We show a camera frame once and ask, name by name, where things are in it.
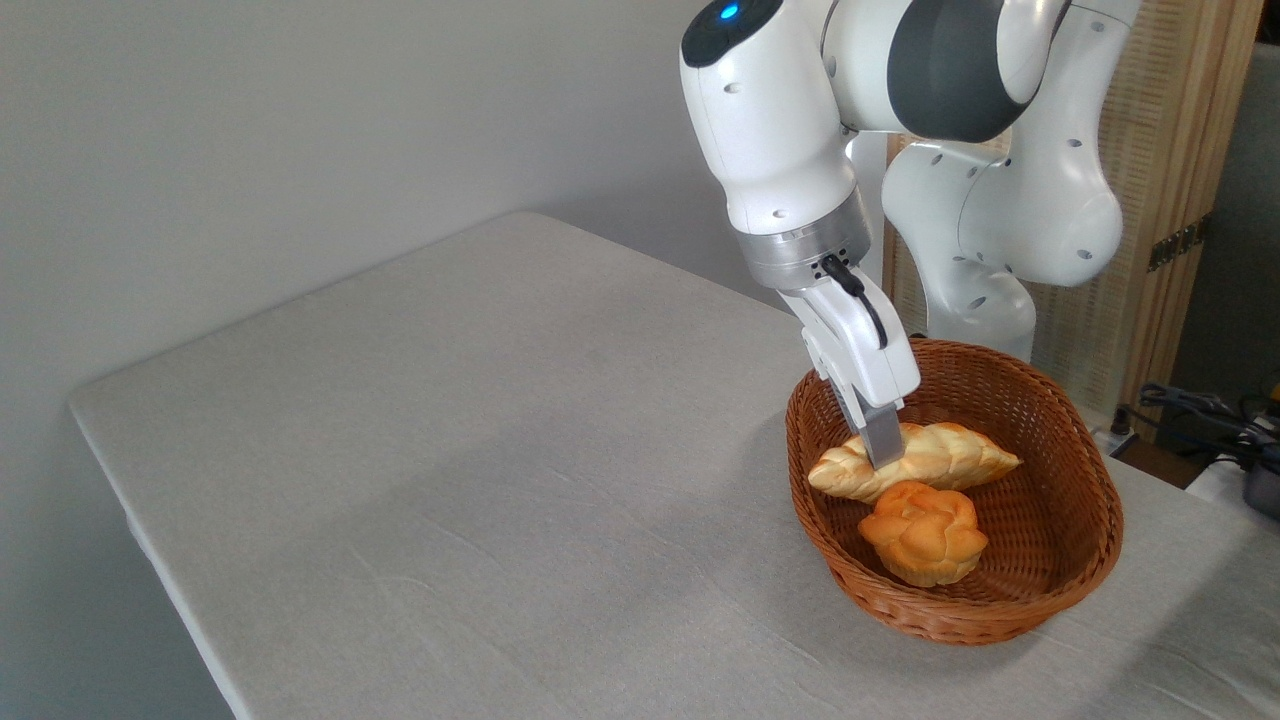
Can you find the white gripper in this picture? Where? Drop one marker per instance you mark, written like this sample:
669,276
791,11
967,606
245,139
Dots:
865,345

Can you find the long braided bread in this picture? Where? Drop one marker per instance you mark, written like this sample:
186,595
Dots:
950,455

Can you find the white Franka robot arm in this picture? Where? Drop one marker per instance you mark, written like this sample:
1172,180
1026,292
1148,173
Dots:
780,130

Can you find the round flower-shaped bread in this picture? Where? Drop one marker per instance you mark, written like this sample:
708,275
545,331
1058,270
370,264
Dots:
925,535

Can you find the brown wicker basket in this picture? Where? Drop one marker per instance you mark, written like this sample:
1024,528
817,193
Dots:
1050,500

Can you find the dark metal screen hinge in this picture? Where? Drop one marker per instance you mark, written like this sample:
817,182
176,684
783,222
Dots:
1178,245

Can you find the grey tablecloth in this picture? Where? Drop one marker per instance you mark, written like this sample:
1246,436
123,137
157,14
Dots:
450,500

